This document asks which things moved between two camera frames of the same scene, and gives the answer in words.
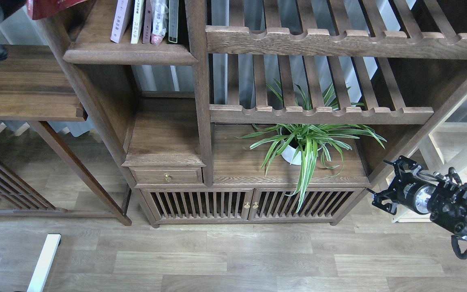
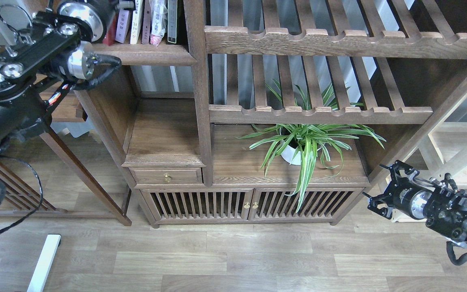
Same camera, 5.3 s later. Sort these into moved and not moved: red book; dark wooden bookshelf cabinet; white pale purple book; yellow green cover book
Moved: red book
Not moved: yellow green cover book; white pale purple book; dark wooden bookshelf cabinet
